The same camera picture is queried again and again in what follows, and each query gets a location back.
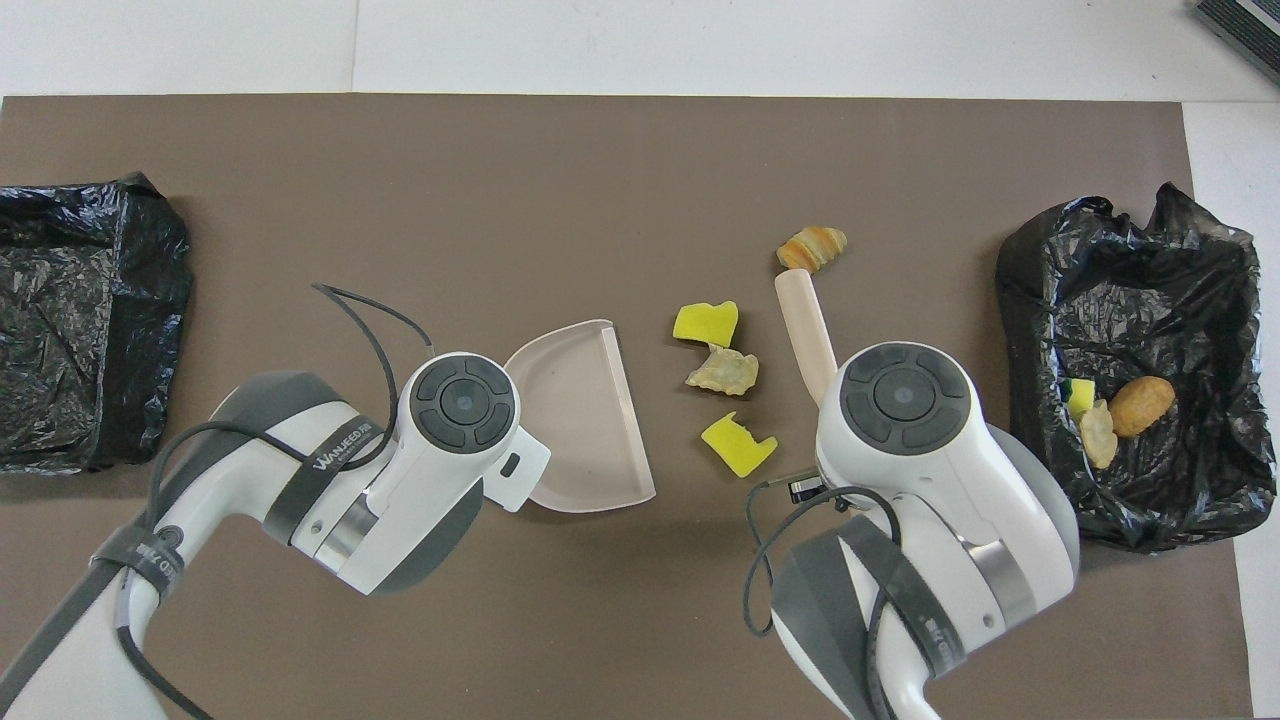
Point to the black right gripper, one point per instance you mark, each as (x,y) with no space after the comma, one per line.
(807,490)

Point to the notched yellow sponge piece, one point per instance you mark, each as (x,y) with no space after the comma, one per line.
(738,445)

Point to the pale torn bread piece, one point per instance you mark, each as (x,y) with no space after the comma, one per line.
(722,371)
(1098,432)

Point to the beige hand brush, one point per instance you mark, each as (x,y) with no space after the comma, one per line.
(805,330)

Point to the beige plastic dustpan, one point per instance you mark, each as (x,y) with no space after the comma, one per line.
(590,420)

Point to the orange striped croissant piece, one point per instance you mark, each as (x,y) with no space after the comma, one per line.
(812,248)

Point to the yellow green sponge piece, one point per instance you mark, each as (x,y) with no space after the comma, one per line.
(1080,397)

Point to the brown bread roll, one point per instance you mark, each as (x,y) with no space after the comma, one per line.
(1140,405)

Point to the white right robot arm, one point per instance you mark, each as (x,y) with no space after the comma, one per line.
(930,470)

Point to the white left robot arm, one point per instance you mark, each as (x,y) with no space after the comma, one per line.
(430,470)

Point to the black bag lined bin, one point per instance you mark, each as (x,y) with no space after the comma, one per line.
(60,330)
(1150,290)

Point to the brown table mat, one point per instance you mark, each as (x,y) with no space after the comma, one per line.
(300,200)

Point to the dark grey ribbed panel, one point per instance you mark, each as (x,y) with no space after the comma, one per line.
(1240,30)

